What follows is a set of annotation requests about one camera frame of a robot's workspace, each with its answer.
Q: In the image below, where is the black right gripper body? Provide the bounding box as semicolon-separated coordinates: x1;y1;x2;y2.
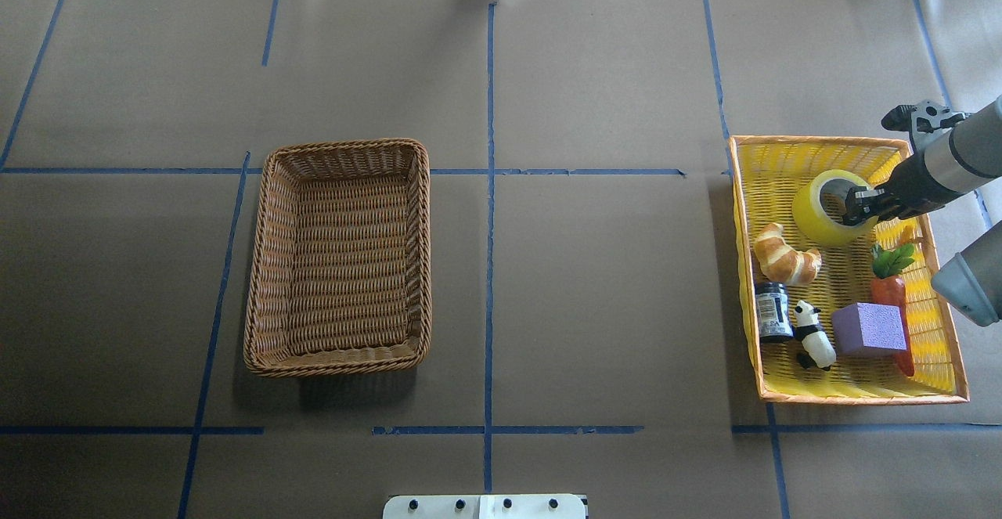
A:
874;153;950;222

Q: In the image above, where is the yellow transparent tape roll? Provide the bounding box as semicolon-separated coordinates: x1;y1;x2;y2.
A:
792;169;879;247

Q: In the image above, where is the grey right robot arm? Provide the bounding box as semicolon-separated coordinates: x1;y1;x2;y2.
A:
842;98;1001;327

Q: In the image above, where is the yellow woven plastic basket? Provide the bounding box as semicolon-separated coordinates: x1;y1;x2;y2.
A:
729;136;970;405

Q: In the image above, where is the brown wicker basket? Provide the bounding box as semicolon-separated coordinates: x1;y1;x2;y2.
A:
243;139;433;377

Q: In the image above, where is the toy carrot with green leaves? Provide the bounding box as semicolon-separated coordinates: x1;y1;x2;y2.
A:
870;242;917;377

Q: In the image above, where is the toy croissant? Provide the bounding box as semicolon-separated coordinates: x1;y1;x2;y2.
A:
752;222;823;287

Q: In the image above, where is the purple foam cube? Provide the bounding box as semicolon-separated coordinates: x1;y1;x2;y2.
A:
831;302;906;358

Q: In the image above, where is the small dark labelled jar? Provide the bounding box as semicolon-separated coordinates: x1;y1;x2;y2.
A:
754;281;794;343

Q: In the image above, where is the toy panda figure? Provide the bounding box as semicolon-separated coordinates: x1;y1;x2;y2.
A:
794;299;837;372

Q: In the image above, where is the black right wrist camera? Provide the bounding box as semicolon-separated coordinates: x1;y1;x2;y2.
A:
881;99;972;154

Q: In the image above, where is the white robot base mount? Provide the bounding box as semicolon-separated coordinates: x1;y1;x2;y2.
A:
382;493;589;518

